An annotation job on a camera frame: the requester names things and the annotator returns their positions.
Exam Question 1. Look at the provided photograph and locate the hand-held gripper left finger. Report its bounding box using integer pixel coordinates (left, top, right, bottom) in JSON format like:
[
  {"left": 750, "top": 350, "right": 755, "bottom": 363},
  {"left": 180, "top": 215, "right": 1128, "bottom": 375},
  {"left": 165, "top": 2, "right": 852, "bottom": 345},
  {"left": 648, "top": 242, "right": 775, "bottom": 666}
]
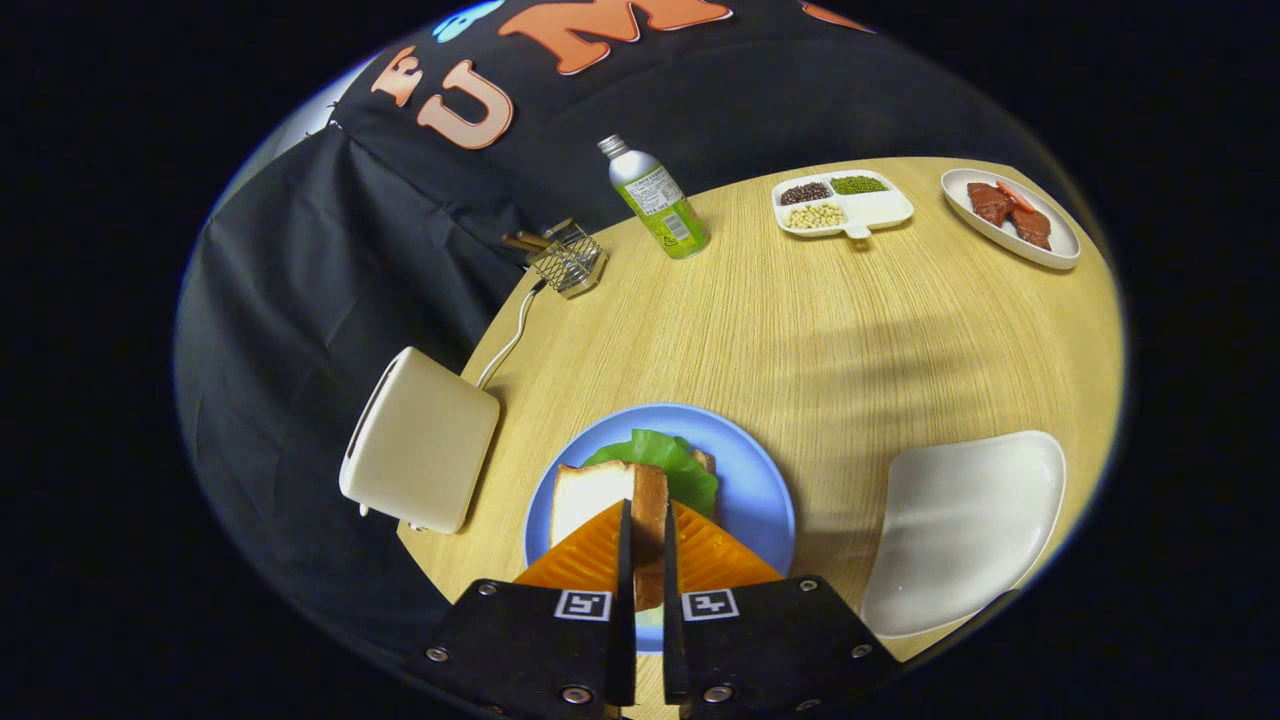
[{"left": 405, "top": 498, "right": 638, "bottom": 720}]

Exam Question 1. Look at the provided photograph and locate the black backdrop cloth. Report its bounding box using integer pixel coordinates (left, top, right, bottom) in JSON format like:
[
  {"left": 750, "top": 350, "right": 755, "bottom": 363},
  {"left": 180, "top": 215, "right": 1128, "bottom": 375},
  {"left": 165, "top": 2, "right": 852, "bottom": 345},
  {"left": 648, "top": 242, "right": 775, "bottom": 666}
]
[{"left": 175, "top": 0, "right": 1101, "bottom": 691}]

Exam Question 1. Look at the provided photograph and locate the white toaster cable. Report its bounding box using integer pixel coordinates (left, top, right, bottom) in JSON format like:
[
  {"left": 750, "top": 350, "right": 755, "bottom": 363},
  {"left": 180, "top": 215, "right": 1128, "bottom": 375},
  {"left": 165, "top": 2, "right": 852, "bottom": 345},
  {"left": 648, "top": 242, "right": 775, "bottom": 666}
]
[{"left": 474, "top": 280, "right": 549, "bottom": 391}]

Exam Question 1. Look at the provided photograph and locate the white toaster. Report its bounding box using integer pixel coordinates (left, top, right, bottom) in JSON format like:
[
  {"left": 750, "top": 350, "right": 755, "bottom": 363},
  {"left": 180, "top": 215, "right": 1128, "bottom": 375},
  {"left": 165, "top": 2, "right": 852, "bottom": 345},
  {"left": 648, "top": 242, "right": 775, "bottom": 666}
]
[{"left": 338, "top": 346, "right": 501, "bottom": 536}]

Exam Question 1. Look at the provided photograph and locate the white square plate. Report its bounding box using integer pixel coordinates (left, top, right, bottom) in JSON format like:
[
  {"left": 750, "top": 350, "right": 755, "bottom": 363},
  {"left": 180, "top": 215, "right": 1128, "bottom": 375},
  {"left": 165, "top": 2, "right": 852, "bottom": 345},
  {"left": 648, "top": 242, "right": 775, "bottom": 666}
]
[{"left": 860, "top": 430, "right": 1068, "bottom": 641}]

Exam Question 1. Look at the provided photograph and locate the white oval plate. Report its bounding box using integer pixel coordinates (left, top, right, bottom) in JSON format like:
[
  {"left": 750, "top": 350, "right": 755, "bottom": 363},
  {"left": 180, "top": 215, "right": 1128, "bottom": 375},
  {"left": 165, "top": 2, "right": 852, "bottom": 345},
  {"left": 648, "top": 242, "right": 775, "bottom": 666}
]
[{"left": 940, "top": 168, "right": 1083, "bottom": 271}]

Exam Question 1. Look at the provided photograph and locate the white divided dish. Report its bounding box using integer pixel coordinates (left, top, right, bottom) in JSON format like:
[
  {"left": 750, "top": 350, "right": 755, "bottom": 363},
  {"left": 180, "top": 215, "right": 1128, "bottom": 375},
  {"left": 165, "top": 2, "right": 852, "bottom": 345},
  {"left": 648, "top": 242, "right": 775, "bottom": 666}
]
[{"left": 771, "top": 170, "right": 915, "bottom": 241}]

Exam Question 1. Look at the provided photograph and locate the green lettuce leaf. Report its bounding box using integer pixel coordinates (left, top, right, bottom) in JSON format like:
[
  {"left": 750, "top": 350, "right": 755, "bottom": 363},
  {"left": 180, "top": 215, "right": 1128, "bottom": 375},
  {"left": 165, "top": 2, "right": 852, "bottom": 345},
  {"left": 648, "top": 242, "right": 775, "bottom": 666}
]
[{"left": 583, "top": 429, "right": 720, "bottom": 519}]

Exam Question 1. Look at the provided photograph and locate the metal bottle with green label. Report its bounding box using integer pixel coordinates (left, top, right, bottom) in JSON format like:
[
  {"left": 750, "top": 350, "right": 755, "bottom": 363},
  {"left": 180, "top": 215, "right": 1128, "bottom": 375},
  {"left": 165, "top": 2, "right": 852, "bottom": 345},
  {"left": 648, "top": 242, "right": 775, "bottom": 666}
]
[{"left": 597, "top": 134, "right": 712, "bottom": 261}]

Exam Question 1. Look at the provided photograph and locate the metal wire basket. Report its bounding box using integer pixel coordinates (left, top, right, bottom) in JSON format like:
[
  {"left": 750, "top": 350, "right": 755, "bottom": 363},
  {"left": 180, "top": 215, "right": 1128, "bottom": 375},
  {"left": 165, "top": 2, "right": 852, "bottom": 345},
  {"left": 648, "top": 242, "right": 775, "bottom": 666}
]
[{"left": 524, "top": 222, "right": 610, "bottom": 301}]

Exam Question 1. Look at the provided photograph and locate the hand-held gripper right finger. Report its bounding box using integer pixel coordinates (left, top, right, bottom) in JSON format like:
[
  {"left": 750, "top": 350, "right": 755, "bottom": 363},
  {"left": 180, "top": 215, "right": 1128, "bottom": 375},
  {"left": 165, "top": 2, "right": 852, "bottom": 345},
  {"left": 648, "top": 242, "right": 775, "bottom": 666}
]
[{"left": 662, "top": 500, "right": 903, "bottom": 720}]

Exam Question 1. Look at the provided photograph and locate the blue round plate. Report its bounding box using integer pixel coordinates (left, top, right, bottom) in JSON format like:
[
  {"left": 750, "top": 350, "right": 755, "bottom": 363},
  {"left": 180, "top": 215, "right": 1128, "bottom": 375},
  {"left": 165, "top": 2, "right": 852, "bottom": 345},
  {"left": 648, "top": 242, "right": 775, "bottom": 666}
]
[{"left": 523, "top": 403, "right": 798, "bottom": 656}]

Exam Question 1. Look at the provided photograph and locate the red-brown meat piece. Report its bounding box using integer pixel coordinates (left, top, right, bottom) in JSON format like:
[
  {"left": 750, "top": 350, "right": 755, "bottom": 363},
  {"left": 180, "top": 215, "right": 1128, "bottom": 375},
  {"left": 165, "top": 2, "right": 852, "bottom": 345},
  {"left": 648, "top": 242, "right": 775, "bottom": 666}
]
[
  {"left": 1010, "top": 206, "right": 1054, "bottom": 252},
  {"left": 966, "top": 182, "right": 1016, "bottom": 228}
]

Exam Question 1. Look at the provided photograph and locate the toasted bread slice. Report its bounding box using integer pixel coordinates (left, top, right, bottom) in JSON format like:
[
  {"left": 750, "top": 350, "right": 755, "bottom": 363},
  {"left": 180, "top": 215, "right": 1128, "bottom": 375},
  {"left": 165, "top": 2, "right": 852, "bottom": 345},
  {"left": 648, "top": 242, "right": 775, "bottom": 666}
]
[{"left": 548, "top": 460, "right": 671, "bottom": 613}]

